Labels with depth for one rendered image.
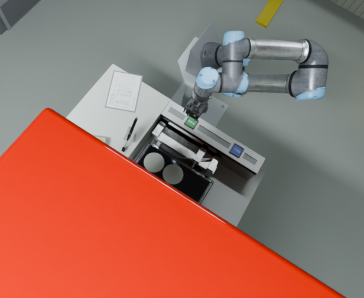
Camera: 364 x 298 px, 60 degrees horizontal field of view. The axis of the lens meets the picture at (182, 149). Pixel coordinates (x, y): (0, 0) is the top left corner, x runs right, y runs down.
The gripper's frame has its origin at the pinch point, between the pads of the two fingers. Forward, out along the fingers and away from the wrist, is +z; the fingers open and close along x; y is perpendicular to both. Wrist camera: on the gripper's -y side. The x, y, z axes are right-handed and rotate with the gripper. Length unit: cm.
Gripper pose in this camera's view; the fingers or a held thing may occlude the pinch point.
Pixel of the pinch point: (195, 113)
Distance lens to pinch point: 146.3
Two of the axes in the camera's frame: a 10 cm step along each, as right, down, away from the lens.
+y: -5.4, 7.7, -3.5
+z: -1.3, 3.3, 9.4
